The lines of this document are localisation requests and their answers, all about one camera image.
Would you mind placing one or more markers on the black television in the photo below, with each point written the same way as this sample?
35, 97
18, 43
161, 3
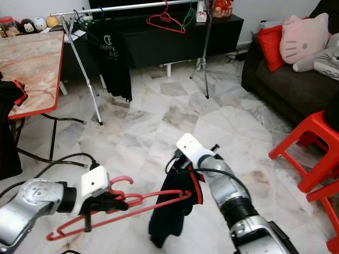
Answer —
127, 2

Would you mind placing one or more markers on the red lid jar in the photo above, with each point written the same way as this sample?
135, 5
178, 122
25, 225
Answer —
8, 26

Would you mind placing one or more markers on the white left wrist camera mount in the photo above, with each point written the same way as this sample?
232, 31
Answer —
96, 181

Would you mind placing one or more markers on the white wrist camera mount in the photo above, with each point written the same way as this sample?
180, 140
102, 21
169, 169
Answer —
96, 181
193, 148

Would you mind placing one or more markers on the green plastic clothes hanger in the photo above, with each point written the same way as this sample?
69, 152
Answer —
189, 16

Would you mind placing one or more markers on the red cushion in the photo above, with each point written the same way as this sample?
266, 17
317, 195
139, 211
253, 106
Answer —
271, 48

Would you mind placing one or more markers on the silver metal clothes rack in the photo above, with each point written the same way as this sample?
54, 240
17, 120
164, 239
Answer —
137, 8

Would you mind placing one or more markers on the black power strip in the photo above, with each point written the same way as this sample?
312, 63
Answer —
239, 54

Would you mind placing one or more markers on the black round plush toy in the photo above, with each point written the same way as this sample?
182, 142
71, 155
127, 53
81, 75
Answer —
28, 26

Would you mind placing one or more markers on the black TV cabinet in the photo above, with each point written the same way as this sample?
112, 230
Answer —
169, 42

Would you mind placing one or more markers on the blue clothes hanger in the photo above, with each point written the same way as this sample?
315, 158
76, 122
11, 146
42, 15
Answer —
102, 12

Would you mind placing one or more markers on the small white bottle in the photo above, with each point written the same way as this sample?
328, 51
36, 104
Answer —
201, 15

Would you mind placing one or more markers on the white round toy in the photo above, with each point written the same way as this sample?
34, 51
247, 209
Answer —
40, 24

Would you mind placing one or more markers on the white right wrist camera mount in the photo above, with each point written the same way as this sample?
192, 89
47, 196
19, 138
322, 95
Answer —
193, 148

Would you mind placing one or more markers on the navy garment with red stripe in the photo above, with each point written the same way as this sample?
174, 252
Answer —
169, 217

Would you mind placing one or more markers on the red gold figurine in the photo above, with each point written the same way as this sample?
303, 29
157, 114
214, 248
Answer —
222, 7

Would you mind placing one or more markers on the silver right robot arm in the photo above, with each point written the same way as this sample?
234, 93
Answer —
243, 206

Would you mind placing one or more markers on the grey Totoro plush pillow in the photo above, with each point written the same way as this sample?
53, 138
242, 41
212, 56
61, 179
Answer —
320, 62

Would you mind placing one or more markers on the pink cat face pillow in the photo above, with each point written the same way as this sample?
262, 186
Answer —
304, 39

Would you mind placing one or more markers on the red plastic stool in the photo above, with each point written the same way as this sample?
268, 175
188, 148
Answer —
323, 193
310, 127

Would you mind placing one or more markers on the black jacket with red trim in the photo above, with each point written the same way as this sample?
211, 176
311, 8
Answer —
10, 127

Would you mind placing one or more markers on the dark grey fabric sofa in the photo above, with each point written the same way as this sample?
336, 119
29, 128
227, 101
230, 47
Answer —
286, 90

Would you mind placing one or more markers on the white patterned side table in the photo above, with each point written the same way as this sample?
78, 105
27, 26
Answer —
270, 24

